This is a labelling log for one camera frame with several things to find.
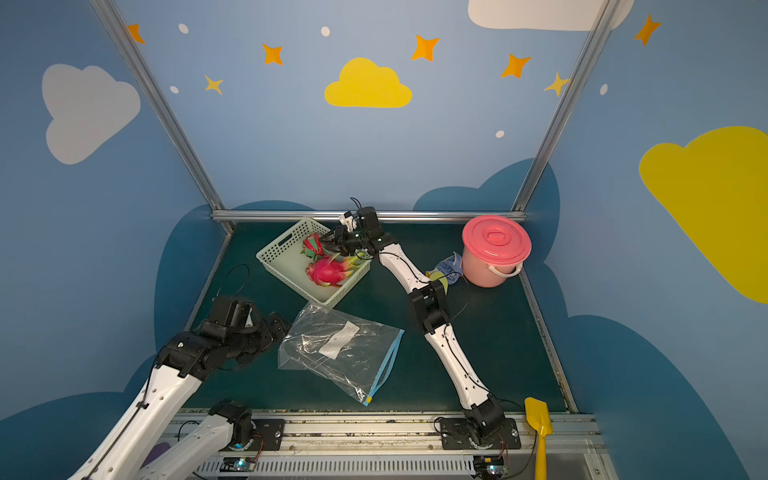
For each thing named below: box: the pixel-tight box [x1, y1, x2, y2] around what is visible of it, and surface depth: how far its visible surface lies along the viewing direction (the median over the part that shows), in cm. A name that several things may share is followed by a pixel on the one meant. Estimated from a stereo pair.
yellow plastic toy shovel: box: [525, 397, 552, 480], surface depth 76 cm
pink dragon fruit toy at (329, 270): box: [305, 251, 365, 287], surface depth 100 cm
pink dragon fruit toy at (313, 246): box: [300, 233, 325, 259], surface depth 106 cm
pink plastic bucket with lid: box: [461, 215, 532, 288], surface depth 95 cm
